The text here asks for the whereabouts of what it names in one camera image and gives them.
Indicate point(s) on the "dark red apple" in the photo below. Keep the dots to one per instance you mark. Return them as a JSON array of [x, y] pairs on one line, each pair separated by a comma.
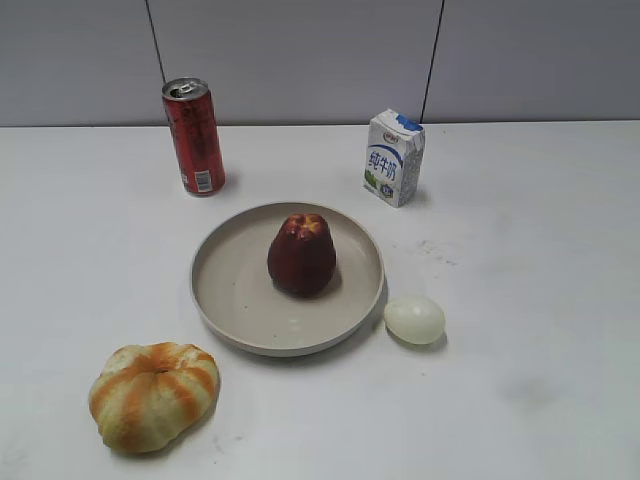
[[302, 258]]

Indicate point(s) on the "orange striped pumpkin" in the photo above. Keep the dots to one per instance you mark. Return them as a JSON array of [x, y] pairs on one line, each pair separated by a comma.
[[147, 395]]

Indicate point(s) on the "red soda can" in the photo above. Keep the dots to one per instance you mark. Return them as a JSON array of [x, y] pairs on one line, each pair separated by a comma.
[[189, 109]]

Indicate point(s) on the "beige round plate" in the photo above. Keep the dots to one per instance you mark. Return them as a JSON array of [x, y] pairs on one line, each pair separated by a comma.
[[237, 300]]

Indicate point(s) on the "white egg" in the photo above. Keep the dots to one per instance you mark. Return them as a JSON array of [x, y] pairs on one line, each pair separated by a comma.
[[416, 320]]

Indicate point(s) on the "white blue milk carton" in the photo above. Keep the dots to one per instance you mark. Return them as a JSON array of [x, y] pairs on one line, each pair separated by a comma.
[[394, 154]]

